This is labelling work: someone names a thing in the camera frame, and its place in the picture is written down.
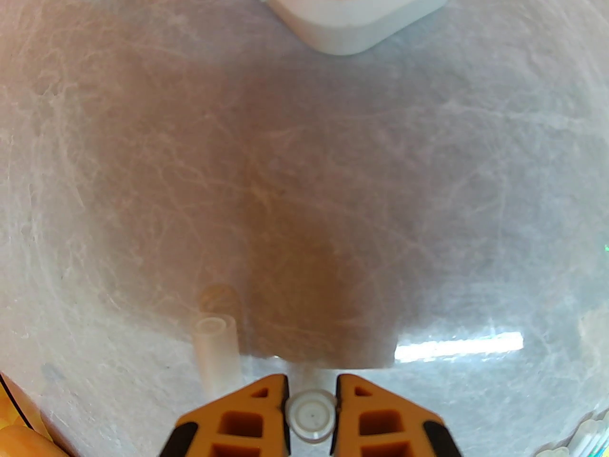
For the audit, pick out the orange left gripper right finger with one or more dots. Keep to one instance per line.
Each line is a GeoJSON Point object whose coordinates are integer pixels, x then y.
{"type": "Point", "coordinates": [376, 422]}

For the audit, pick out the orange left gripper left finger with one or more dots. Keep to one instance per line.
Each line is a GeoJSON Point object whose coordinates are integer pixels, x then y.
{"type": "Point", "coordinates": [247, 422]}

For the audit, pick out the green marker pen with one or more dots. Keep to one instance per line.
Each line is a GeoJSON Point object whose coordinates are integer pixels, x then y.
{"type": "Point", "coordinates": [592, 438]}

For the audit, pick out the small white digital timer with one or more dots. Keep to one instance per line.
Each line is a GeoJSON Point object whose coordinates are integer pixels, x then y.
{"type": "Point", "coordinates": [357, 17]}

